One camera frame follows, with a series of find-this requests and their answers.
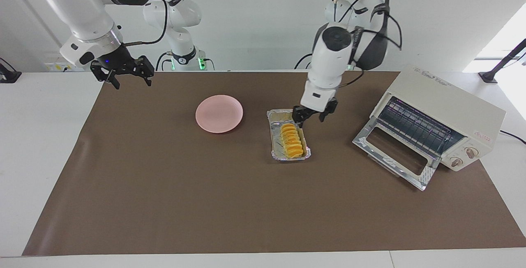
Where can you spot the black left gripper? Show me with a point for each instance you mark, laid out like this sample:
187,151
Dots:
316,109

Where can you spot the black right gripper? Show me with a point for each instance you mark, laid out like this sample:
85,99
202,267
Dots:
121,62

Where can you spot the golden sliced bread loaf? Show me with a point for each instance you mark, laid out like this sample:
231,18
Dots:
291,139

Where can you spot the aluminium foil tray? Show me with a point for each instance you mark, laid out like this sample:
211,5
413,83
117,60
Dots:
276,136

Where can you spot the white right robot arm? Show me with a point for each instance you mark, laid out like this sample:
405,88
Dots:
78,5

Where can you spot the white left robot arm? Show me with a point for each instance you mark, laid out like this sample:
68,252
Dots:
333,58

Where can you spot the white toaster oven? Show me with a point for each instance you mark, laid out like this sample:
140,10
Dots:
448,99

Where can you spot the beige oven knob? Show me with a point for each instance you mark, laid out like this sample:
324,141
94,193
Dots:
471,152
456,162

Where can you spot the pink round plate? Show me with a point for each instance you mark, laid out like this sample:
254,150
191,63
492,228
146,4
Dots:
219,114

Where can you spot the brown table mat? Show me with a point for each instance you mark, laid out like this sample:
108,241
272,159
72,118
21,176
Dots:
246,202

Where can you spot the black stand with flat base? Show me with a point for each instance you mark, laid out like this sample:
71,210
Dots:
9,77

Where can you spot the black stand with long pole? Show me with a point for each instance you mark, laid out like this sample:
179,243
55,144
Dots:
488,77

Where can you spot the glass oven door silver frame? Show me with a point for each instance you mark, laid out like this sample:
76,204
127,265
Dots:
363,140

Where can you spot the white wall power outlet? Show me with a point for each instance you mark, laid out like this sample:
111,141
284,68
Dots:
63,62

